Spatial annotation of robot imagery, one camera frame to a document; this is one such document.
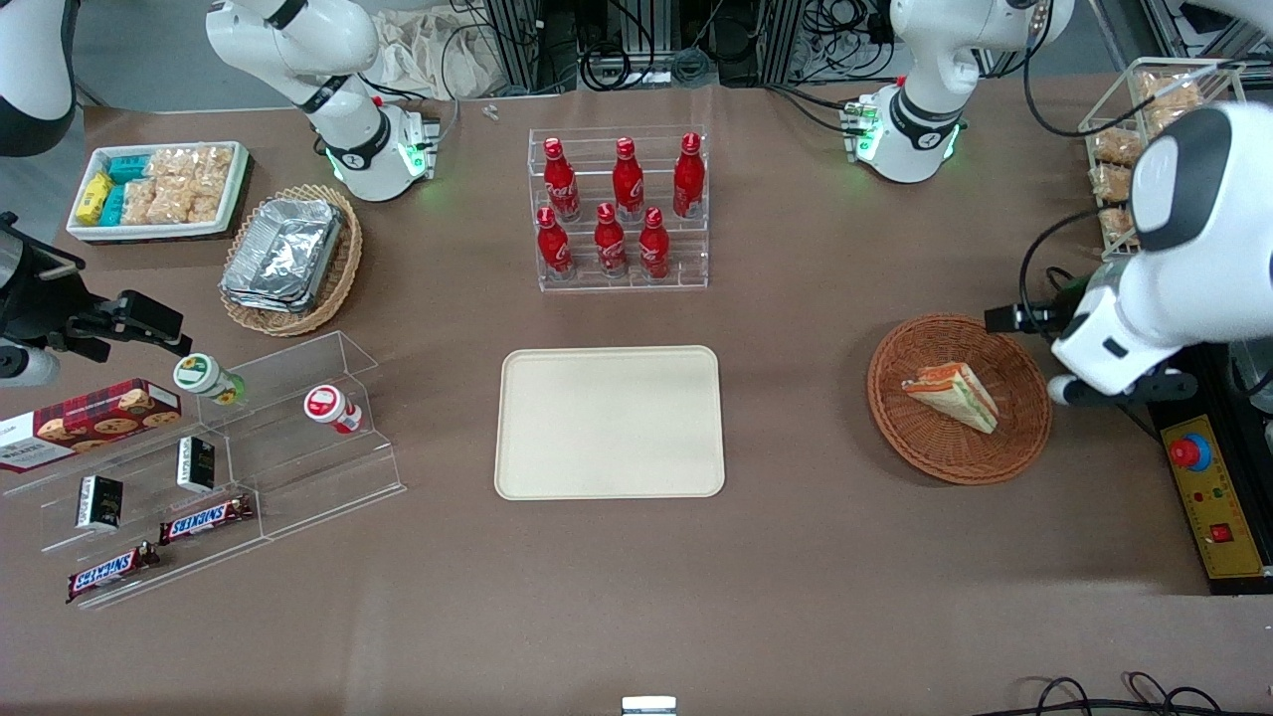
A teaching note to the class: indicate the white crumpled cloth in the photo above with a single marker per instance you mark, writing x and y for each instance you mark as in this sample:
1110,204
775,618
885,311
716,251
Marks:
428,55

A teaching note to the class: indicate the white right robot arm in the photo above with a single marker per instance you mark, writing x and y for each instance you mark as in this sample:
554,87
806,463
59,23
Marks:
350,139

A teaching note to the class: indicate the red emergency stop button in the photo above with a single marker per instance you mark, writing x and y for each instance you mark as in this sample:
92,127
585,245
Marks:
1189,452

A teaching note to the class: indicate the clear acrylic bottle rack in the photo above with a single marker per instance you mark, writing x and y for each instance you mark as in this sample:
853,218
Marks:
686,254

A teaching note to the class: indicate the yellow snack packet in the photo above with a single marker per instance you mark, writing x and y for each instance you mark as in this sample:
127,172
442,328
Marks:
93,199

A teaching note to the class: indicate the red cola bottle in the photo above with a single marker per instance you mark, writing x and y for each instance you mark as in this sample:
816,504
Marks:
554,249
560,184
688,179
610,244
628,184
653,249

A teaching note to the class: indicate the round brown wicker basket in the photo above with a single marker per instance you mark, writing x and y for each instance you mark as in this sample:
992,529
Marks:
945,452

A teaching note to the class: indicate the yellow control box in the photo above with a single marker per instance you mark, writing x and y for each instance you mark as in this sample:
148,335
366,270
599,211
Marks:
1228,497

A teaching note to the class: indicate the bagged brown pastry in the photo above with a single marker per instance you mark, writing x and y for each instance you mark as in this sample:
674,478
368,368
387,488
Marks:
1111,184
1119,227
1172,99
1116,147

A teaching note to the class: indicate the small bottle green lid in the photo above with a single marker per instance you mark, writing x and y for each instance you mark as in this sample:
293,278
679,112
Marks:
204,376

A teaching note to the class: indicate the clear bag of crackers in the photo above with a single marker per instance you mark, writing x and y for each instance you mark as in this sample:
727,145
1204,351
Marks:
139,202
177,202
171,163
214,171

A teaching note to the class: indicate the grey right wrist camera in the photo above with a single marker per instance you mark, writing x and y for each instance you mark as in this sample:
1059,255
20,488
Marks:
25,366

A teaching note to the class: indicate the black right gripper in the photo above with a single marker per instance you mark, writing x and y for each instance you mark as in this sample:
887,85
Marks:
38,298

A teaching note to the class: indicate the teal snack packet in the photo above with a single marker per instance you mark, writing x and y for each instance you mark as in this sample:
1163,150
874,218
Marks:
129,169
112,205

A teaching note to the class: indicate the white rectangular snack tray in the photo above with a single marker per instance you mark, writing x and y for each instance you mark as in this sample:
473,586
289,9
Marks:
234,214

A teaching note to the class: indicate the small bottle red lid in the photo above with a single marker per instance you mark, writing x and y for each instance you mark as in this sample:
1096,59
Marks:
331,408

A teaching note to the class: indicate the small white silver device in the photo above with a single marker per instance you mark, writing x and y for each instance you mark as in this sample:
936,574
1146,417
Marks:
648,706

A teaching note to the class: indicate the beige plastic serving tray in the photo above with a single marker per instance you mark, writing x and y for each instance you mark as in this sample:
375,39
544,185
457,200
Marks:
609,423

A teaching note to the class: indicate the aluminium frame post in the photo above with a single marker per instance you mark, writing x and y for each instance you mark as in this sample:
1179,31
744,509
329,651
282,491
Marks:
515,45

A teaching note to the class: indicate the oval light wicker basket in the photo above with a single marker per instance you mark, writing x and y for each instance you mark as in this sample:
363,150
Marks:
338,283

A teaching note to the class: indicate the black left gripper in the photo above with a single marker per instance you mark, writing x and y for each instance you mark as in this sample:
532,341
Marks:
1046,316

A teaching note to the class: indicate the clear acrylic stepped shelf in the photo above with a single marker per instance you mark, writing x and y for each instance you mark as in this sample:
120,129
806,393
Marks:
298,467

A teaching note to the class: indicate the small black box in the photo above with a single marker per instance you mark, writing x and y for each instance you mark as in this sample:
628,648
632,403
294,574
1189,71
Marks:
99,502
196,464

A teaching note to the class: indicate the red cookie box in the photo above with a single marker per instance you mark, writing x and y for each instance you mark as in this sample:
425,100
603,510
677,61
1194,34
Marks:
90,423

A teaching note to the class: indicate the stack of foil trays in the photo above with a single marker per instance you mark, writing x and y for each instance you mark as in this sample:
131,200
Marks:
283,254

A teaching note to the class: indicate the Snickers chocolate bar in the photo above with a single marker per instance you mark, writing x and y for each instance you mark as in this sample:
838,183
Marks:
204,520
109,572

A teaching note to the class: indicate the triangle sandwich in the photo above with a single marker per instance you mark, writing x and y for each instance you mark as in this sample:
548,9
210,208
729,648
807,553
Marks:
955,396

